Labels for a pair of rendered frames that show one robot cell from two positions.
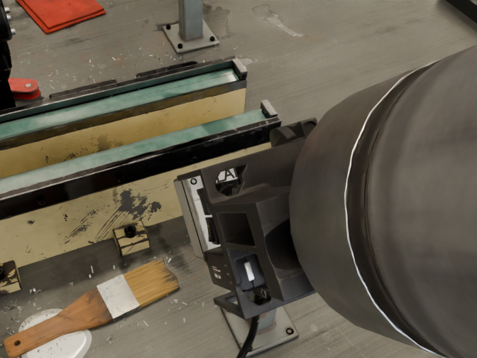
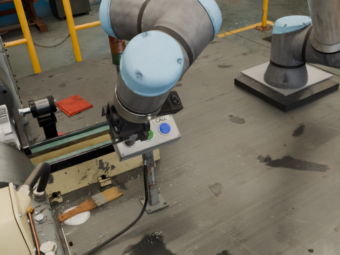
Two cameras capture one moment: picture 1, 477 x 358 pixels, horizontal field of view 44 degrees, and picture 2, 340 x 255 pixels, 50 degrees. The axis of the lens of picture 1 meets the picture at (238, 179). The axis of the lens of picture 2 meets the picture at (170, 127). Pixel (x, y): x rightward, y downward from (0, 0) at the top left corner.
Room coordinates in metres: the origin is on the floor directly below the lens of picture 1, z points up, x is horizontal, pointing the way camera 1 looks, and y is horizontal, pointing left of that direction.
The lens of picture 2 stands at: (-0.46, -0.15, 1.60)
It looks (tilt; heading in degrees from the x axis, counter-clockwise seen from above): 34 degrees down; 3
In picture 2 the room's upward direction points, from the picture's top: 5 degrees counter-clockwise
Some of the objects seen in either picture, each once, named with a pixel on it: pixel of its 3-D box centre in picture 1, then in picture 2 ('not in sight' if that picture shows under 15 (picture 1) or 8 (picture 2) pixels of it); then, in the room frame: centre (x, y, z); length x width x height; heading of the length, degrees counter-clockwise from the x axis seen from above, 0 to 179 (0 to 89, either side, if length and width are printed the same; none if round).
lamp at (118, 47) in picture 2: not in sight; (117, 45); (0.89, 0.10, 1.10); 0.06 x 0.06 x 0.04
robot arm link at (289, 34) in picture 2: not in sight; (292, 39); (1.03, -0.60, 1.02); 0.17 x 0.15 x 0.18; 53
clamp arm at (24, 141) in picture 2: not in sight; (21, 129); (0.45, 0.35, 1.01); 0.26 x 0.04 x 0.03; 27
